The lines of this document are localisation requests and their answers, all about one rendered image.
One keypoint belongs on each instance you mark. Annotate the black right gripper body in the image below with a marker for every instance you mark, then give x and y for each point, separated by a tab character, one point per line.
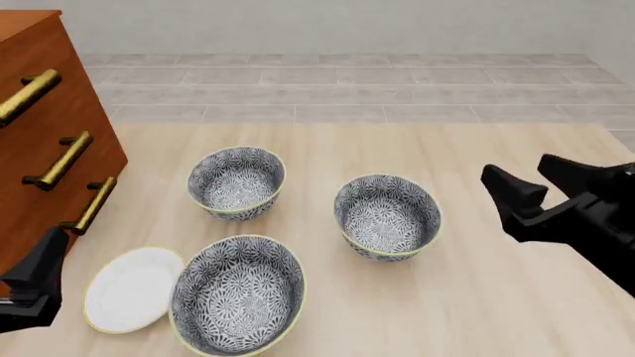
585	223

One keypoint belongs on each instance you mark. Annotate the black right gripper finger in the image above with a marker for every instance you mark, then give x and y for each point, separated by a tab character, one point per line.
513	197
590	180

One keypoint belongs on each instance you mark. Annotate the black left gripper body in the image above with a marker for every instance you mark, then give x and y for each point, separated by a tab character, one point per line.
30	316

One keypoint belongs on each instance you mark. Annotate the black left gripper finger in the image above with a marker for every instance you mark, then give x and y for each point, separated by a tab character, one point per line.
42	266

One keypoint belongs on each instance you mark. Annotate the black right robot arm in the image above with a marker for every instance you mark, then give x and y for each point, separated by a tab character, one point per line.
622	267

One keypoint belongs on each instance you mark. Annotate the patterned black white bowl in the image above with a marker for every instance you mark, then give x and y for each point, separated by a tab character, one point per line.
238	297
387	219
233	186

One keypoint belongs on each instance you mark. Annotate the white plate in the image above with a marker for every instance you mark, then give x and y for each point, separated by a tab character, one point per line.
129	290

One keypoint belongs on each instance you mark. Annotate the wooden cabinet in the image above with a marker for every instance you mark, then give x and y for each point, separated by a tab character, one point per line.
74	115

